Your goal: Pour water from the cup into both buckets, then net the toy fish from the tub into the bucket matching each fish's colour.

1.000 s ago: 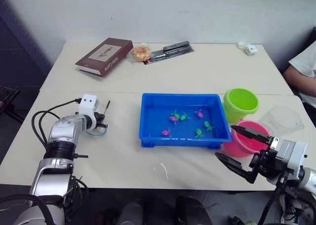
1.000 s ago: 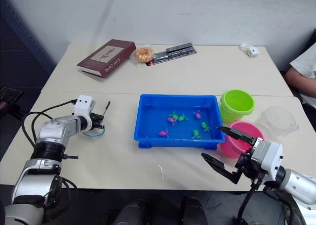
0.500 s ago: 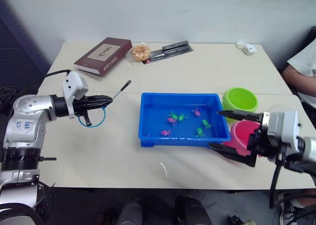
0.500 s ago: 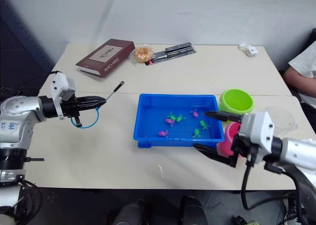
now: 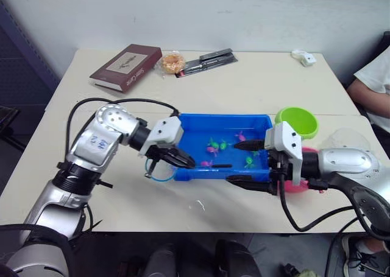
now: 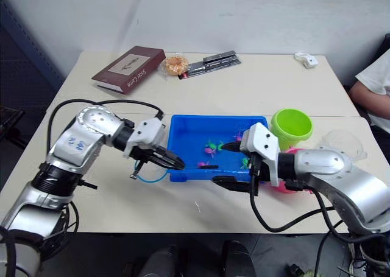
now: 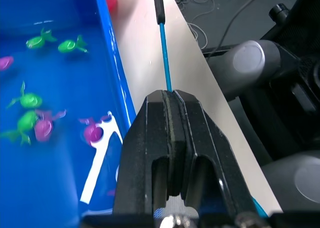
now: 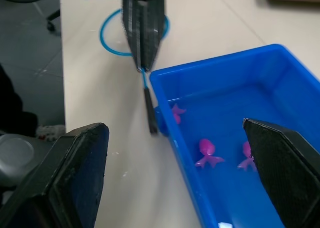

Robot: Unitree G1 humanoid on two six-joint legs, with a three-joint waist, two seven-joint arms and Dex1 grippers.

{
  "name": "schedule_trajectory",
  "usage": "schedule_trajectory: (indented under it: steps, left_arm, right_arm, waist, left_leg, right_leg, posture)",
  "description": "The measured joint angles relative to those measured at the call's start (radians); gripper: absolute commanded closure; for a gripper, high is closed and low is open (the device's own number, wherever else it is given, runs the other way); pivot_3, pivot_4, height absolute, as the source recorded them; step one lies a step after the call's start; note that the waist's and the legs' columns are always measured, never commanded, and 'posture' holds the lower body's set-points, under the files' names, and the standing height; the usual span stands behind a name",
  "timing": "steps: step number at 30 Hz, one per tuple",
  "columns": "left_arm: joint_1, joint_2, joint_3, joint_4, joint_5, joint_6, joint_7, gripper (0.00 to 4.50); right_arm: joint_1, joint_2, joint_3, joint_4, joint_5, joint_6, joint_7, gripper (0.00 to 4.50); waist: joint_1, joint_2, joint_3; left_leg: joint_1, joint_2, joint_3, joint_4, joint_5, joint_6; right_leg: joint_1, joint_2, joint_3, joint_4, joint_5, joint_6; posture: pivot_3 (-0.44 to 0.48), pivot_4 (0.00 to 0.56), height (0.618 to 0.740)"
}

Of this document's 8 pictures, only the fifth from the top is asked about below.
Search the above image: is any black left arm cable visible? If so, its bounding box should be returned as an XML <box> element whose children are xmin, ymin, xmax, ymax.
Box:
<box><xmin>66</xmin><ymin>97</ymin><xmax>181</xmax><ymax>168</ymax></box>

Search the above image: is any green plastic bucket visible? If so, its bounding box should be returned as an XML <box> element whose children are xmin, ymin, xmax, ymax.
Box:
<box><xmin>274</xmin><ymin>107</ymin><xmax>319</xmax><ymax>139</ymax></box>

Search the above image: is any thin black cable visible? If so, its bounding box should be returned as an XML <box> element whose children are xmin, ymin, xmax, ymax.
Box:
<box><xmin>324</xmin><ymin>217</ymin><xmax>364</xmax><ymax>277</ymax></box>

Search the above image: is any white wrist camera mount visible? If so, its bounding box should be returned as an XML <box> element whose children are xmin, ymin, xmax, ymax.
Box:
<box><xmin>264</xmin><ymin>121</ymin><xmax>304</xmax><ymax>187</ymax></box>
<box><xmin>138</xmin><ymin>116</ymin><xmax>185</xmax><ymax>159</ymax></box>

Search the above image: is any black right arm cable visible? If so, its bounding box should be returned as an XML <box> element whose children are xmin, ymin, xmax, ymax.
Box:
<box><xmin>277</xmin><ymin>156</ymin><xmax>357</xmax><ymax>233</ymax></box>

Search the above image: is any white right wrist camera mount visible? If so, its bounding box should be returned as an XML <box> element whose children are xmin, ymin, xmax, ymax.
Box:
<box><xmin>264</xmin><ymin>121</ymin><xmax>304</xmax><ymax>187</ymax></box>

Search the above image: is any small white plastic adapter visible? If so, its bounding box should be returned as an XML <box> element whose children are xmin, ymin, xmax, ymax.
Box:
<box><xmin>290</xmin><ymin>49</ymin><xmax>316</xmax><ymax>67</ymax></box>

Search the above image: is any flat black case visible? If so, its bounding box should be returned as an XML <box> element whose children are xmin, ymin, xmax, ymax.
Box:
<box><xmin>199</xmin><ymin>47</ymin><xmax>235</xmax><ymax>62</ymax></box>

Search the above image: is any black chair back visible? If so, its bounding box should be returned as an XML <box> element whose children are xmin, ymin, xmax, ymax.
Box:
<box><xmin>378</xmin><ymin>30</ymin><xmax>390</xmax><ymax>60</ymax></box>

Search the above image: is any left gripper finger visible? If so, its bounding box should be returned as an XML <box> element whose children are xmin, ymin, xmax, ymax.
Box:
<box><xmin>168</xmin><ymin>148</ymin><xmax>196</xmax><ymax>169</ymax></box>
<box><xmin>158</xmin><ymin>155</ymin><xmax>191</xmax><ymax>169</ymax></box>

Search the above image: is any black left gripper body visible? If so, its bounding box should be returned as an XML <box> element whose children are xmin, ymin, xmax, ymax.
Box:
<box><xmin>145</xmin><ymin>145</ymin><xmax>172</xmax><ymax>164</ymax></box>

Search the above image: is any black side furniture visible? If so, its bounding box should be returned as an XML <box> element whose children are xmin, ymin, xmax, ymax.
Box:
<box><xmin>0</xmin><ymin>104</ymin><xmax>27</xmax><ymax>152</ymax></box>

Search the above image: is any clear plastic cup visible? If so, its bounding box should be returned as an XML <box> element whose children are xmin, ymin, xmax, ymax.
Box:
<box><xmin>322</xmin><ymin>127</ymin><xmax>371</xmax><ymax>160</ymax></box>

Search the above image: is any pink plastic bucket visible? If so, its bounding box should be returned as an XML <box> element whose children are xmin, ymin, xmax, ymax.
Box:
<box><xmin>283</xmin><ymin>147</ymin><xmax>324</xmax><ymax>195</ymax></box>

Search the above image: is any packaged pens blister pack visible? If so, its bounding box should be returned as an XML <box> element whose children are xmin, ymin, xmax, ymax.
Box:
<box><xmin>175</xmin><ymin>53</ymin><xmax>239</xmax><ymax>79</ymax></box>

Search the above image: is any small blue-rimmed fish net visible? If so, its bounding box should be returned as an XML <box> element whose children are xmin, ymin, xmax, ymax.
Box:
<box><xmin>144</xmin><ymin>158</ymin><xmax>177</xmax><ymax>183</ymax></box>

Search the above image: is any grey rounded shape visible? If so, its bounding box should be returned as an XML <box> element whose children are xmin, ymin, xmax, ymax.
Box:
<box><xmin>141</xmin><ymin>243</ymin><xmax>179</xmax><ymax>277</ymax></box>

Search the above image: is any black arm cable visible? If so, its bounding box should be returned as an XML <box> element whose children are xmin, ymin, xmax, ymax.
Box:
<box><xmin>277</xmin><ymin>156</ymin><xmax>357</xmax><ymax>233</ymax></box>
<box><xmin>66</xmin><ymin>97</ymin><xmax>181</xmax><ymax>168</ymax></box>

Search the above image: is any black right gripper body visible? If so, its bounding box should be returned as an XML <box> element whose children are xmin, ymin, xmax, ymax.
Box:
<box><xmin>267</xmin><ymin>150</ymin><xmax>289</xmax><ymax>197</ymax></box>

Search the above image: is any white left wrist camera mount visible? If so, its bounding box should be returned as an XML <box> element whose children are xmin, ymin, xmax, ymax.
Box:
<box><xmin>138</xmin><ymin>116</ymin><xmax>185</xmax><ymax>159</ymax></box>

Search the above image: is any dark red hardcover book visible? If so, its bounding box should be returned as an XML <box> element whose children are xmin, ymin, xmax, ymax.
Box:
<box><xmin>88</xmin><ymin>43</ymin><xmax>163</xmax><ymax>94</ymax></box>

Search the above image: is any blue plastic tub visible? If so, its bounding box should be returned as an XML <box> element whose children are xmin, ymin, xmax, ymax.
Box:
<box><xmin>172</xmin><ymin>113</ymin><xmax>274</xmax><ymax>182</ymax></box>

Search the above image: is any grey sneaker with laces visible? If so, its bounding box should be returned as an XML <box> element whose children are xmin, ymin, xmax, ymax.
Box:
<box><xmin>341</xmin><ymin>234</ymin><xmax>390</xmax><ymax>277</ymax></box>

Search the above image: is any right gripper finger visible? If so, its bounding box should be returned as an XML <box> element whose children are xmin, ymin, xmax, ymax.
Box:
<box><xmin>234</xmin><ymin>139</ymin><xmax>267</xmax><ymax>152</ymax></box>
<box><xmin>225</xmin><ymin>174</ymin><xmax>272</xmax><ymax>194</ymax></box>

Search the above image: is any donut in plastic bag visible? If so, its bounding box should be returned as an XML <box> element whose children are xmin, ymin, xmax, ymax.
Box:
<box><xmin>157</xmin><ymin>51</ymin><xmax>186</xmax><ymax>76</ymax></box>

